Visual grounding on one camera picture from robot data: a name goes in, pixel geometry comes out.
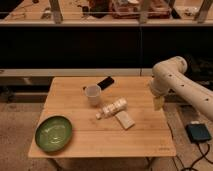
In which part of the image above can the wooden table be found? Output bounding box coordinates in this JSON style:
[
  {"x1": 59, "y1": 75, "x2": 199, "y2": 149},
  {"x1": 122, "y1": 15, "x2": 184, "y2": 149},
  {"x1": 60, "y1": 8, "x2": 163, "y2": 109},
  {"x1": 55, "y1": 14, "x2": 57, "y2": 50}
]
[{"x1": 27, "y1": 76, "x2": 177, "y2": 171}]

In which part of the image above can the black foot pedal box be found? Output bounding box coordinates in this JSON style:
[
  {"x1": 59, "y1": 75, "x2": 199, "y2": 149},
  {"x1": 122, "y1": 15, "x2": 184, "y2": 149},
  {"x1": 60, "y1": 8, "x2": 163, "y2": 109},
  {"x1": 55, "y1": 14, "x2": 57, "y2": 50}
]
[{"x1": 186, "y1": 124, "x2": 212, "y2": 143}]

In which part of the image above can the long wooden shelf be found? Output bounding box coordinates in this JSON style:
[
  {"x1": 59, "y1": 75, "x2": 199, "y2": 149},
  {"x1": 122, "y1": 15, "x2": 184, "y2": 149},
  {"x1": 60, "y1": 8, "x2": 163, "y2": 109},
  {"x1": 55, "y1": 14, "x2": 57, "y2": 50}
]
[{"x1": 0, "y1": 0, "x2": 213, "y2": 27}]

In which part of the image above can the black floor cable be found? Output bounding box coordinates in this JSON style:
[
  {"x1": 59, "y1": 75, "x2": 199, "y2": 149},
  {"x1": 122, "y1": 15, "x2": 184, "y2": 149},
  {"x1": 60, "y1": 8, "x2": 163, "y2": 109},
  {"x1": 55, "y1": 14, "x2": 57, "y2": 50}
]
[{"x1": 172, "y1": 141, "x2": 213, "y2": 171}]

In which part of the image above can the black remote control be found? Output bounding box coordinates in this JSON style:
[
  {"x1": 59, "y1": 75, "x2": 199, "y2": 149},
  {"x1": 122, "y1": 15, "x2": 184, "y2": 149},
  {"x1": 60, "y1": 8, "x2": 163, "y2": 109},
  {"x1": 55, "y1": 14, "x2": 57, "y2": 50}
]
[{"x1": 98, "y1": 77, "x2": 114, "y2": 90}]

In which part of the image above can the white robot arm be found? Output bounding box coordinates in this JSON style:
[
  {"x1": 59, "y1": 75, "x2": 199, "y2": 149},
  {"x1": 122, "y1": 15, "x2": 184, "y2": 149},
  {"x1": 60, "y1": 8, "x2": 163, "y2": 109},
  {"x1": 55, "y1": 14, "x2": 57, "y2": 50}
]
[{"x1": 149, "y1": 56, "x2": 213, "y2": 122}]

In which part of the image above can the white plastic cup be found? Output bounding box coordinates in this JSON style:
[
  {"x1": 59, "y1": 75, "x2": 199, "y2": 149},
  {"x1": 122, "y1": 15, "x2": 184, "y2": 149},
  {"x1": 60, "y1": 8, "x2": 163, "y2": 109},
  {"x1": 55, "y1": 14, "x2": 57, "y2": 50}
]
[{"x1": 84, "y1": 85, "x2": 101, "y2": 106}]

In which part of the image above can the white rectangular sponge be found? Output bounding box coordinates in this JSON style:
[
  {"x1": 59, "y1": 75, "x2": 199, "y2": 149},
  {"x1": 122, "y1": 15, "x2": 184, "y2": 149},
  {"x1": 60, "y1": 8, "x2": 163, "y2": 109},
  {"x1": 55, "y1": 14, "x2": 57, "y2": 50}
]
[{"x1": 115, "y1": 111, "x2": 135, "y2": 130}]

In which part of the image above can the green ceramic bowl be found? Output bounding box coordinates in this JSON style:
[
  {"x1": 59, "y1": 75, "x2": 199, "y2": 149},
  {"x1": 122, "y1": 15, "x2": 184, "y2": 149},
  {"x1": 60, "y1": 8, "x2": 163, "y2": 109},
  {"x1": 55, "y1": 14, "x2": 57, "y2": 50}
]
[{"x1": 35, "y1": 116, "x2": 73, "y2": 152}]

